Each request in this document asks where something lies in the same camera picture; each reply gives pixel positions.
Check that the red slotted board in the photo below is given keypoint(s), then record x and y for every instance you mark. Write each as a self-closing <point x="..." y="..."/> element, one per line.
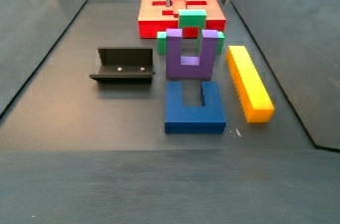
<point x="157" y="16"/>

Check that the purple U-shaped block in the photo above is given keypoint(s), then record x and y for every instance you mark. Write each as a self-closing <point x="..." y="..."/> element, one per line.
<point x="191" y="67"/>

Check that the blue U-shaped block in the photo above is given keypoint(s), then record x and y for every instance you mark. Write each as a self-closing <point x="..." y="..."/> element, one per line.
<point x="195" y="119"/>

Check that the green U-shaped block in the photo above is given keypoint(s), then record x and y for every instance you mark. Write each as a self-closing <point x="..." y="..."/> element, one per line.
<point x="192" y="21"/>

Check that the black angle bracket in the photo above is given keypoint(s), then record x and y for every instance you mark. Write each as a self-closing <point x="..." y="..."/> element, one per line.
<point x="125" y="64"/>

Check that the yellow long bar block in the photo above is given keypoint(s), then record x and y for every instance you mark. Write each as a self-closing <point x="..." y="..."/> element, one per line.
<point x="255" y="100"/>

